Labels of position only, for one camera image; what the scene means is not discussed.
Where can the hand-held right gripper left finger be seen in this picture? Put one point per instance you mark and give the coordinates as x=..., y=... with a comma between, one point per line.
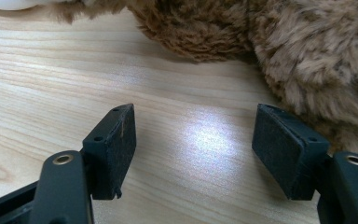
x=115, y=155

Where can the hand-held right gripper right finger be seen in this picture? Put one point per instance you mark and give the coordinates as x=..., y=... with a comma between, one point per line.
x=279, y=149

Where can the brown plush teddy bear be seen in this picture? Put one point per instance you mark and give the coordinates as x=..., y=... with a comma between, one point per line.
x=307, y=53

